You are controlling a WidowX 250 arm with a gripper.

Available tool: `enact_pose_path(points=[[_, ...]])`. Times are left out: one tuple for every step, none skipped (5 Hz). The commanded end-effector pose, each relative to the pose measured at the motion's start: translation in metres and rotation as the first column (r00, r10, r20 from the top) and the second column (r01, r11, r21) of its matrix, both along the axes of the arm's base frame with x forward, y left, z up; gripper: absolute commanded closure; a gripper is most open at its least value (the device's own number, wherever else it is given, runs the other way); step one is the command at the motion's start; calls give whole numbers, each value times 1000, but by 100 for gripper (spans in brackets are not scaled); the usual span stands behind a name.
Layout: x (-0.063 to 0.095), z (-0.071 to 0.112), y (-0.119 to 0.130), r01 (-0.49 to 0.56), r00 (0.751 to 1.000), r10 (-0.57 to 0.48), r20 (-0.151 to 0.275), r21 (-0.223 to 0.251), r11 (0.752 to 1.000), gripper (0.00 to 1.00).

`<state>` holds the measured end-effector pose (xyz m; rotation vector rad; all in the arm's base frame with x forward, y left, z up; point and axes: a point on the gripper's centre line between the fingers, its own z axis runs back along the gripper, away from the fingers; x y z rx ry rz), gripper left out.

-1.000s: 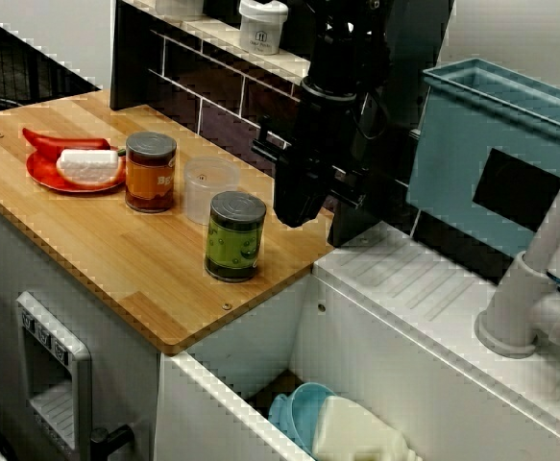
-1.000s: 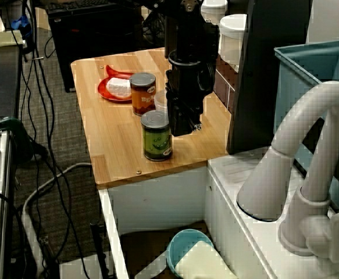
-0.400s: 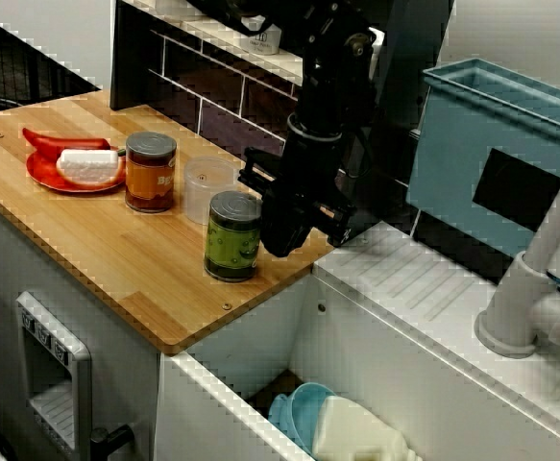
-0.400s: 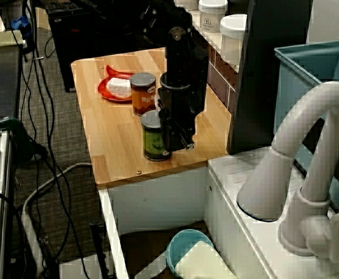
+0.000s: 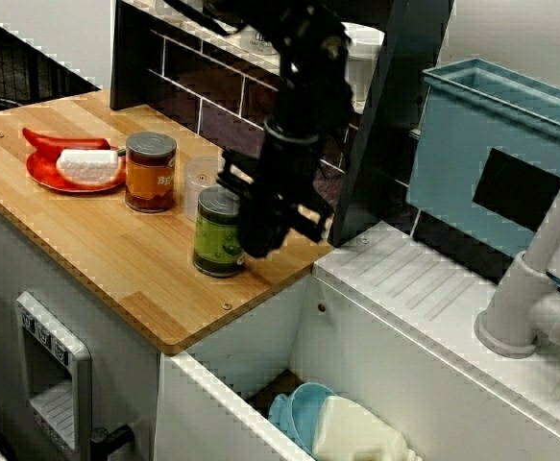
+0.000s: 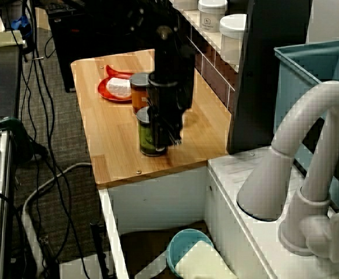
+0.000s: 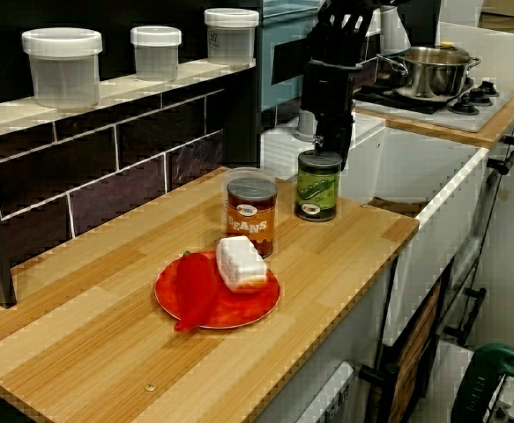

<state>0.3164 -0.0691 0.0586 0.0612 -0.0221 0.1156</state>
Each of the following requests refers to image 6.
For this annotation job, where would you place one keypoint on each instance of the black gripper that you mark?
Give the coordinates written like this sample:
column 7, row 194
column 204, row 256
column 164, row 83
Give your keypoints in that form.
column 172, row 101

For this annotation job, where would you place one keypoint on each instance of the peas can green label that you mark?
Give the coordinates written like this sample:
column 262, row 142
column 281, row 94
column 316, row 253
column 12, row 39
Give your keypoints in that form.
column 144, row 136

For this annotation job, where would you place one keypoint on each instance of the beans can orange label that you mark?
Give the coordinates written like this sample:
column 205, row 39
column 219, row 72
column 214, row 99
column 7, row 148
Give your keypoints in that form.
column 137, row 98

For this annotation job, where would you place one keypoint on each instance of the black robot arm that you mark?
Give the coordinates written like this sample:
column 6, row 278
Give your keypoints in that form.
column 172, row 52

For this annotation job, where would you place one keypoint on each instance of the white sink unit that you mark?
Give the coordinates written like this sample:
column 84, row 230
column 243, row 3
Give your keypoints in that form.
column 157, row 200

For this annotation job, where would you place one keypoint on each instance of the white and orange sushi toy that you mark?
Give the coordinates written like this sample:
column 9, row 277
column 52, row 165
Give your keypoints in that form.
column 118, row 87

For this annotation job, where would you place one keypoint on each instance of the red plate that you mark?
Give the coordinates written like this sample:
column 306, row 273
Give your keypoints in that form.
column 102, row 90

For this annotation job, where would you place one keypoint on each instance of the black tiled backsplash shelf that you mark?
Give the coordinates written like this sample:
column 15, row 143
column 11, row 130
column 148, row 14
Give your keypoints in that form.
column 259, row 87

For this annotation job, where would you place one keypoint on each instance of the light blue bowl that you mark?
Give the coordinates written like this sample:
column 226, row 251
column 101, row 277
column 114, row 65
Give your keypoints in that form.
column 183, row 241

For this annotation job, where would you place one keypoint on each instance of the large white-lidded plastic jar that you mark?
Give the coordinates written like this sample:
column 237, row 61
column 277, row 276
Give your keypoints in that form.
column 231, row 43

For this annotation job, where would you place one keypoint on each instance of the grey toy faucet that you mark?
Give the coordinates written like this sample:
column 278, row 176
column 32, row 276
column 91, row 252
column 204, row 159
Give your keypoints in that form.
column 285, row 168

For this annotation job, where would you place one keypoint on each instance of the small white-lidded plastic jar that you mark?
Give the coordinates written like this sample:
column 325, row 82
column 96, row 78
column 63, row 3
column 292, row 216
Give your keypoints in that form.
column 212, row 20

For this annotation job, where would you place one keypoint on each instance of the cream plastic jug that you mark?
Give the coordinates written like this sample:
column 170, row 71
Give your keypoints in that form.
column 201, row 261

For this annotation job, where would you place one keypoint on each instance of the teal plastic bin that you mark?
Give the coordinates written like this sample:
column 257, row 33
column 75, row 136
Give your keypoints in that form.
column 291, row 96

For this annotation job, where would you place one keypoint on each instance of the green bar clamp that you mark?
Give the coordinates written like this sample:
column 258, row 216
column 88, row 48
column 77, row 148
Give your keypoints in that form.
column 9, row 123

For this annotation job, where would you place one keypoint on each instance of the black desk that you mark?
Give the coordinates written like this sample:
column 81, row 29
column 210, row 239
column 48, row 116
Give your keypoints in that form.
column 0, row 87

